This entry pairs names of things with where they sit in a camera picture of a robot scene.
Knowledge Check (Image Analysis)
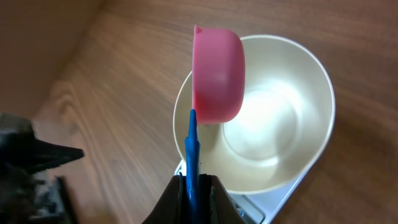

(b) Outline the white ceramic bowl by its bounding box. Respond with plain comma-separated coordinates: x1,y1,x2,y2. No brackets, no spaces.
192,35,336,194

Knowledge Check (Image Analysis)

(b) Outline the pink scoop blue handle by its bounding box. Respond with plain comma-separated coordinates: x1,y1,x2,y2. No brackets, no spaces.
185,26,245,223

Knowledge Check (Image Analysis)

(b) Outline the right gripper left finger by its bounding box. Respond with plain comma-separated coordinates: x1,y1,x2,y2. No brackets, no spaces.
142,174,186,224

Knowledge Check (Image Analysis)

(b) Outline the white digital kitchen scale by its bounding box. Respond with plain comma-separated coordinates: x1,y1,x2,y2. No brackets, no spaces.
174,160,312,224

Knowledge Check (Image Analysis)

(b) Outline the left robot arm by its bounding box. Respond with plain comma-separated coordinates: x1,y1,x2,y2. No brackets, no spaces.
1,113,85,224

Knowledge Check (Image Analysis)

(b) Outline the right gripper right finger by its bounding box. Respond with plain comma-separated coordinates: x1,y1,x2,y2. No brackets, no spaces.
200,174,244,224

